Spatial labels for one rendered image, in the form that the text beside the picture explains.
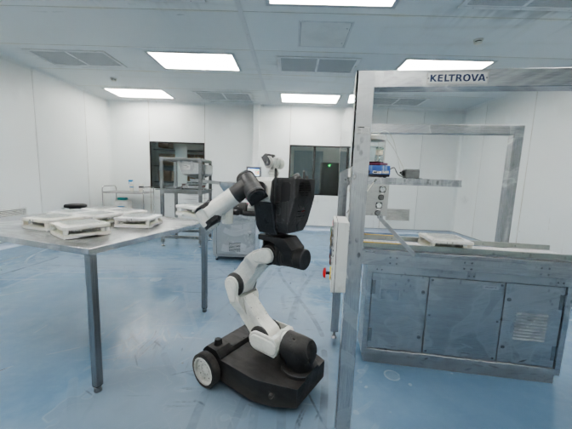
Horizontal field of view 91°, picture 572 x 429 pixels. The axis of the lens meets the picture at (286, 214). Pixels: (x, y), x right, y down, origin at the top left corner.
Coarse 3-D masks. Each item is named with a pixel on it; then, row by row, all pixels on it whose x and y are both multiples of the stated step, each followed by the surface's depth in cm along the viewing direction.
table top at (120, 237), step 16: (0, 224) 197; (16, 224) 199; (112, 224) 212; (160, 224) 219; (176, 224) 222; (192, 224) 225; (0, 240) 164; (16, 240) 159; (32, 240) 155; (48, 240) 156; (64, 240) 158; (80, 240) 159; (96, 240) 160; (112, 240) 162; (128, 240) 165; (144, 240) 176
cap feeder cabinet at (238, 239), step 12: (240, 216) 399; (216, 228) 402; (228, 228) 401; (240, 228) 401; (252, 228) 400; (216, 240) 404; (228, 240) 404; (240, 240) 403; (252, 240) 403; (216, 252) 407; (228, 252) 406; (240, 252) 405
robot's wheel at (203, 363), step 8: (200, 352) 164; (208, 352) 163; (192, 360) 167; (200, 360) 165; (208, 360) 158; (216, 360) 160; (192, 368) 167; (200, 368) 165; (208, 368) 161; (216, 368) 158; (200, 376) 166; (208, 376) 162; (216, 376) 157; (200, 384) 164; (208, 384) 160
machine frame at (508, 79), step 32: (384, 128) 193; (416, 128) 190; (448, 128) 188; (480, 128) 185; (512, 128) 182; (512, 160) 184; (352, 192) 107; (512, 192) 187; (352, 224) 108; (352, 256) 110; (352, 288) 111; (352, 320) 113; (352, 352) 114; (352, 384) 116
